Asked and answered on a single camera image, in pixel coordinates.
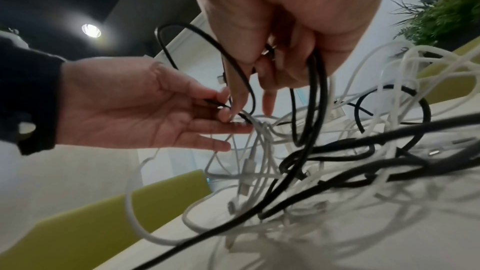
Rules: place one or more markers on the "person's left hand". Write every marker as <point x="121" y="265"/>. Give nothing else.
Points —
<point x="123" y="105"/>

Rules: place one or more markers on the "person's right hand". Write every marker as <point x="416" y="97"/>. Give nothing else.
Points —
<point x="292" y="11"/>

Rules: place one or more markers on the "round ceiling light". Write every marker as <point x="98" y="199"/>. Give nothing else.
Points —
<point x="91" y="30"/>

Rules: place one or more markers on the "green bench sofa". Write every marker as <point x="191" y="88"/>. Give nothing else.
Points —
<point x="450" y="85"/>
<point x="93" y="227"/>

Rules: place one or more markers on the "green leafy plant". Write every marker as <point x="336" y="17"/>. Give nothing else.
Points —
<point x="450" y="11"/>

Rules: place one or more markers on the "beige table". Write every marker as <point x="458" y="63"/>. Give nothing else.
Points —
<point x="450" y="248"/>

